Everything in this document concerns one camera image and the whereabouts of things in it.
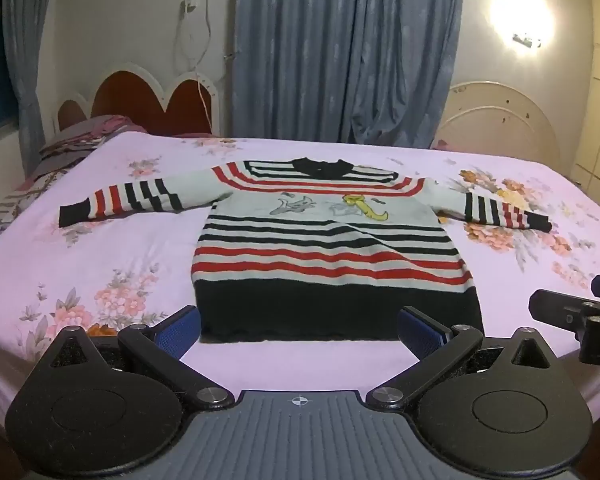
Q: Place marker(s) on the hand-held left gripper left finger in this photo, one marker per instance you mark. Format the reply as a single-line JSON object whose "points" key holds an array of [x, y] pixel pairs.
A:
{"points": [[177, 334]]}

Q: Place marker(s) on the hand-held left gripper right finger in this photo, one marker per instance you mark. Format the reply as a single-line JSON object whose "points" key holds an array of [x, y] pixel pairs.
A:
{"points": [[421, 332]]}

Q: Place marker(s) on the striped knit sweater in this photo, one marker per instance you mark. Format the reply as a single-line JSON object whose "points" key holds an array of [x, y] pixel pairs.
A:
{"points": [[330, 260]]}

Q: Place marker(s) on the pink floral bedsheet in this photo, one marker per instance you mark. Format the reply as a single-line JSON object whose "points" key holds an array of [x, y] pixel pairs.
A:
{"points": [[130, 240]]}

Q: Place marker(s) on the white round bed board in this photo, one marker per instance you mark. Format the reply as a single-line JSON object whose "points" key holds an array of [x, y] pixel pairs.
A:
{"points": [[500, 125]]}

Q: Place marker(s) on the pink pillow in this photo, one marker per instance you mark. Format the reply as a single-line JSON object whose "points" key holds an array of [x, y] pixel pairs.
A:
{"points": [[90, 127]]}

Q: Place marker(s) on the red headboard with white trim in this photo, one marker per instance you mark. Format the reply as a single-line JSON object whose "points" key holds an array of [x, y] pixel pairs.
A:
{"points": [[130, 95]]}

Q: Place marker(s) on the wide blue curtain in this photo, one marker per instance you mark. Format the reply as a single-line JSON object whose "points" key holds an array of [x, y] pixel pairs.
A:
{"points": [[330, 60]]}

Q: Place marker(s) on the narrow blue curtain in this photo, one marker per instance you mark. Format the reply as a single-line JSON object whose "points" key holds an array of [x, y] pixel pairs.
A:
{"points": [[30, 60]]}

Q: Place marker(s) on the wall lamp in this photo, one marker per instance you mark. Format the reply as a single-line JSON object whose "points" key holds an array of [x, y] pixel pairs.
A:
{"points": [[526, 40]]}

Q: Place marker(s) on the white wall charger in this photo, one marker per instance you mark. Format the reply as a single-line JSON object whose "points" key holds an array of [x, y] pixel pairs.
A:
{"points": [[189, 5]]}

